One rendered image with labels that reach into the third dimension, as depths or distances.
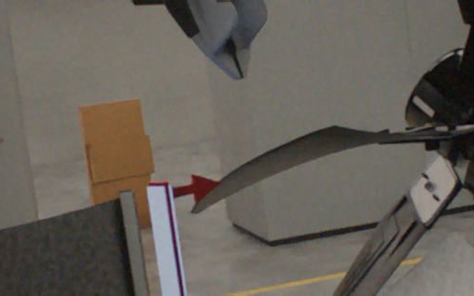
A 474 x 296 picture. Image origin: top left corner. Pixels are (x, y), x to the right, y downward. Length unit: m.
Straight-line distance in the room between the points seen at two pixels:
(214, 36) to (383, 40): 6.47
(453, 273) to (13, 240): 1.89
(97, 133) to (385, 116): 2.91
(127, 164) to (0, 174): 3.93
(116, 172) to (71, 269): 6.13
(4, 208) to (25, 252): 2.41
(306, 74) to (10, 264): 4.68
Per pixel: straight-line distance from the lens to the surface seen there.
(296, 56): 7.09
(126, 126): 8.95
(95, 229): 2.92
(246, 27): 0.88
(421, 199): 1.12
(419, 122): 1.07
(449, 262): 0.98
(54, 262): 2.80
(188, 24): 0.87
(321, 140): 0.80
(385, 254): 1.11
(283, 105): 7.05
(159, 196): 0.77
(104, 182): 8.96
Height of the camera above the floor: 1.26
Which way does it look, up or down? 4 degrees down
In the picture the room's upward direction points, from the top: 8 degrees counter-clockwise
